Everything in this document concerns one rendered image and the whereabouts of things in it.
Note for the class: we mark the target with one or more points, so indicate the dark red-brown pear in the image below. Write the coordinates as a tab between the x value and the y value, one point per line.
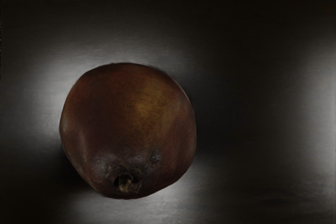
126	124

